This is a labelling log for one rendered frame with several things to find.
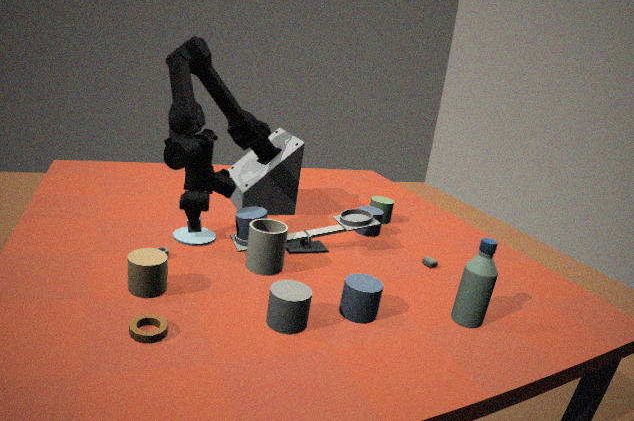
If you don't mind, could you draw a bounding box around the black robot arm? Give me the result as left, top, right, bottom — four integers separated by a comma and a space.
164, 36, 282, 199

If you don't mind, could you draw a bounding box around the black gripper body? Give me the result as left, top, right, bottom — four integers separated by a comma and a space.
179, 163, 212, 212

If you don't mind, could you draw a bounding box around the grey balance beam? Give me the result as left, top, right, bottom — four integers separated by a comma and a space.
230, 209, 381, 254

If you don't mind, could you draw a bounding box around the olive-brown ring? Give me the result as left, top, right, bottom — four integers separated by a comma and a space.
129, 313, 168, 344

